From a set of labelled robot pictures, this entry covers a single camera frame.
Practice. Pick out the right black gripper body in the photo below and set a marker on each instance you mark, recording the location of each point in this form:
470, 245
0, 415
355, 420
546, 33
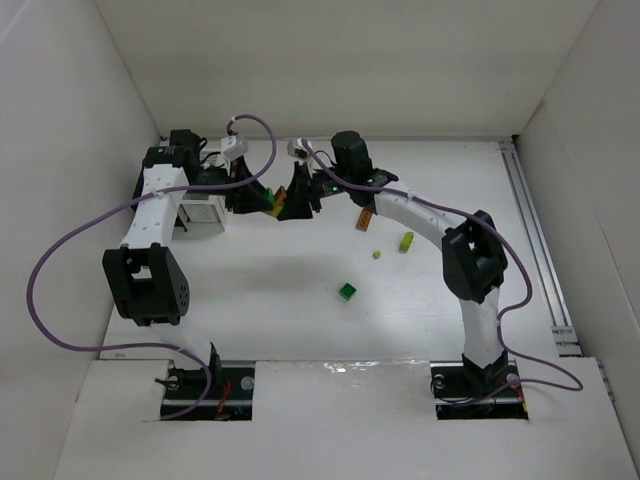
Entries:
304, 186

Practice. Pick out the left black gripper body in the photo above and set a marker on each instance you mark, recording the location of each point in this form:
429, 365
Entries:
238, 185

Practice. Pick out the green red lego cluster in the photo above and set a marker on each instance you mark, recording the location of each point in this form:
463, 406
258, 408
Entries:
276, 198

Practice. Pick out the brown lego brick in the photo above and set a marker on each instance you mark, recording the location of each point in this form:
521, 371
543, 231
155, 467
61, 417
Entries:
364, 220

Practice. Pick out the small green lego cube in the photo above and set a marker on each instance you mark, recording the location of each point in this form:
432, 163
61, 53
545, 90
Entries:
347, 291

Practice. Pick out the lime curved lego brick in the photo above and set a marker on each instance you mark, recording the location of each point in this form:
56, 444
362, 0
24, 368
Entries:
406, 242

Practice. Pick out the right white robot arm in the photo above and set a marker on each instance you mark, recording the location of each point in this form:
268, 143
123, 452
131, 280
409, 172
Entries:
473, 260

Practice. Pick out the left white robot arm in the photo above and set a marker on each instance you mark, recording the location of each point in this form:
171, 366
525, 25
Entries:
147, 284

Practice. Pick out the white slatted container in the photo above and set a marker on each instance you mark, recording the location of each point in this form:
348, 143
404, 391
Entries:
202, 209

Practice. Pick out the black slatted container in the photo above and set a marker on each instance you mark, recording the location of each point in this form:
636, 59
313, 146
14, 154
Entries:
139, 186

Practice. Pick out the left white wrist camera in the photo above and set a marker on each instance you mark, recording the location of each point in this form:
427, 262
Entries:
233, 147

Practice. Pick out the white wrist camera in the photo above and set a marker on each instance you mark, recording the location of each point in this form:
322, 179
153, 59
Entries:
296, 150
233, 147

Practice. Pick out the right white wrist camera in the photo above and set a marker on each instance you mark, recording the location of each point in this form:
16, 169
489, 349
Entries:
296, 150

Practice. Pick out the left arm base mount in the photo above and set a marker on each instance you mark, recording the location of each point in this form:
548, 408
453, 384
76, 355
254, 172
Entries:
229, 398

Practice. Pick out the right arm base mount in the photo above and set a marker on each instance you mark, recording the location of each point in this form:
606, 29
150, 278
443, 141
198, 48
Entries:
463, 391

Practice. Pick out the aluminium rail right side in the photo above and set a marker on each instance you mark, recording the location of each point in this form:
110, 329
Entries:
564, 335

